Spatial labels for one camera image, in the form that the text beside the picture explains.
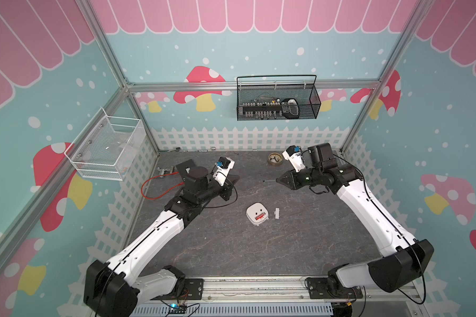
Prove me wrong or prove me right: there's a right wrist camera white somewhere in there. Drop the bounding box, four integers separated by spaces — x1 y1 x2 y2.
282 145 307 173

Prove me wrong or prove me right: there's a green circuit board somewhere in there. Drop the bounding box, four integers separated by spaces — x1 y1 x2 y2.
167 303 188 315

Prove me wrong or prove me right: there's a metal clip on table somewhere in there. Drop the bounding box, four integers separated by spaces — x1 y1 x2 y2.
157 166 175 178

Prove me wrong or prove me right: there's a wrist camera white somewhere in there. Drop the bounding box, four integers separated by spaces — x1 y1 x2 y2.
282 145 307 173
212 157 235 187

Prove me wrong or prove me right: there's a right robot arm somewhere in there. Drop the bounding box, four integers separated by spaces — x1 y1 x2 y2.
276 143 434 293

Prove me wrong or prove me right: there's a black wire mesh basket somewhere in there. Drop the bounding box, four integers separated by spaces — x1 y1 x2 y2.
236 75 321 121

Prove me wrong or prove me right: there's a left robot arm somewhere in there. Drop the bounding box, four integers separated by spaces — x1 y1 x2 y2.
83 166 240 316

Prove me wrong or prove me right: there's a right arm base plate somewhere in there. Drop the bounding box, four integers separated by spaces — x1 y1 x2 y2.
304 277 363 301

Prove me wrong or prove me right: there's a red cable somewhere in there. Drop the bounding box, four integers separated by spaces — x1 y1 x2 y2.
140 171 185 200

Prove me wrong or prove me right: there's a black box device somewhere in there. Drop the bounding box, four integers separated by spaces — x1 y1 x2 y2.
176 159 205 184

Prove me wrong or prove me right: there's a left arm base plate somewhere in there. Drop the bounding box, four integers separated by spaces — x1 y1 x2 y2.
157 278 204 301

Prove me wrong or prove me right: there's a white wire basket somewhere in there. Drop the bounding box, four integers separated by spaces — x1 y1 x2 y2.
64 108 146 181

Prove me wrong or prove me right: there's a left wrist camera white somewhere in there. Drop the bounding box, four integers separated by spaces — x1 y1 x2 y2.
212 157 235 187

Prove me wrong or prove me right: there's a tape roll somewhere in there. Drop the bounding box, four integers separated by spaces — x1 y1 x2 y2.
267 153 284 167

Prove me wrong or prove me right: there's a white alarm device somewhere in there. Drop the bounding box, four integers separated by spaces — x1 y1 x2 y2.
246 202 269 226

